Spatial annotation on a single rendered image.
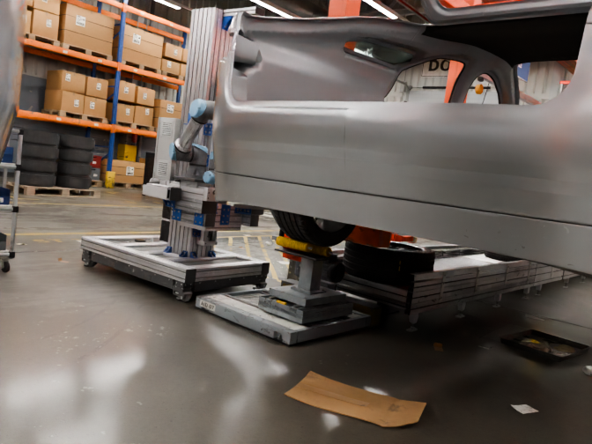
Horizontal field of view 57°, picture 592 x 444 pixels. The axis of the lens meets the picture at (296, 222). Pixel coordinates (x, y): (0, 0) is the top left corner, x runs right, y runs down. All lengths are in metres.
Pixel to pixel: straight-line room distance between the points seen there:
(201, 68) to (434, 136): 2.66
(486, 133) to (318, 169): 0.63
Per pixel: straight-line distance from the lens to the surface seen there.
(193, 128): 3.53
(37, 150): 10.21
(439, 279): 3.91
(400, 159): 1.76
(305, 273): 3.35
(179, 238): 4.14
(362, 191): 1.87
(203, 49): 4.13
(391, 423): 2.32
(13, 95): 0.56
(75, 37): 13.55
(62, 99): 13.29
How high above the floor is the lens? 0.95
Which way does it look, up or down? 5 degrees down
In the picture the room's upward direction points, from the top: 7 degrees clockwise
